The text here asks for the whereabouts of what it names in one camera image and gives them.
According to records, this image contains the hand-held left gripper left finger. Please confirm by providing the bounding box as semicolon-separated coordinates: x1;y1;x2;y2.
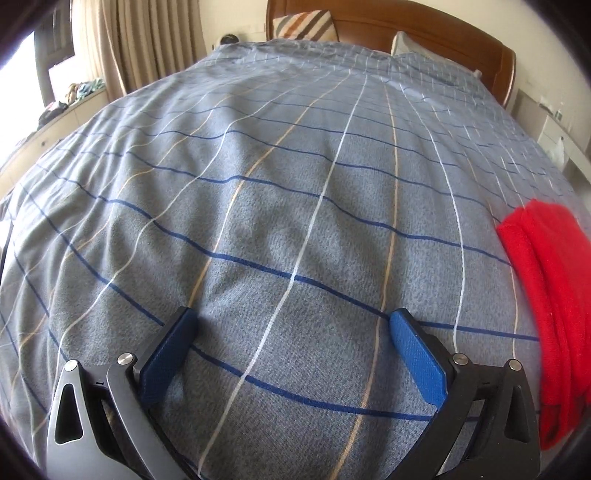
46;306;199;480

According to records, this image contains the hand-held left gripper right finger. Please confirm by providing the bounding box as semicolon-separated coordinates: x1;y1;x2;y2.
389;310;542;480

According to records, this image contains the red knit sweater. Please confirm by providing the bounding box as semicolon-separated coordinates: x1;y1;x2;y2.
496;198;591;452

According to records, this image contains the grey checked duvet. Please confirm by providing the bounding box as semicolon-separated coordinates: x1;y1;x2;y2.
0;39;591;480

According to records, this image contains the white nightstand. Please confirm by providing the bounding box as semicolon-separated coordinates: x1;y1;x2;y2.
512;88;591;181

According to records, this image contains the pile of clutter on windowsill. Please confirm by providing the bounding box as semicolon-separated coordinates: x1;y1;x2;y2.
37;78;106;125

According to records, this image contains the window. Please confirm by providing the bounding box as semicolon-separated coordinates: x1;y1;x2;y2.
0;32;75;171

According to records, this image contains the beige curtain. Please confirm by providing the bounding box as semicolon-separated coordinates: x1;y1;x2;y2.
71;0;206;97

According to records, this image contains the pale grey pillow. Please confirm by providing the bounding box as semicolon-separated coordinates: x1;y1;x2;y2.
391;31;483;79

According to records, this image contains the wooden headboard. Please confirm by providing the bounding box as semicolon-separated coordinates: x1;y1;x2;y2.
267;0;517;109

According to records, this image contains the striped pillow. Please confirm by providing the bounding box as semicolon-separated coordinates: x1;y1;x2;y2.
272;10;337;43

